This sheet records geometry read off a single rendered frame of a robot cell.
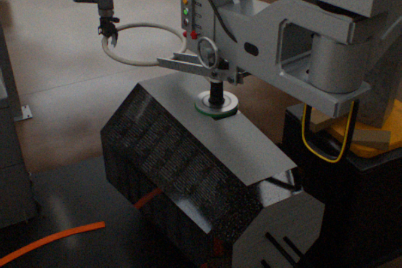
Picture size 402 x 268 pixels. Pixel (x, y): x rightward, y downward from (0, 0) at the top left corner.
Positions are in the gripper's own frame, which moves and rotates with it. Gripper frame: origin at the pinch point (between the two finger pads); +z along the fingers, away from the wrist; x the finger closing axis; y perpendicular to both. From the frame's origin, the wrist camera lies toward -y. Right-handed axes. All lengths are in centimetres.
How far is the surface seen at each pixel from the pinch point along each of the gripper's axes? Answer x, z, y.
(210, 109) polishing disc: 79, -3, 43
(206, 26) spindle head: 75, -47, 44
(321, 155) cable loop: 135, -15, 70
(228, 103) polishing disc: 85, -3, 35
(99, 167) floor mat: -8, 88, 16
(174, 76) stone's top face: 48, 2, 15
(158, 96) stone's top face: 48, 1, 37
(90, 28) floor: -146, 108, -195
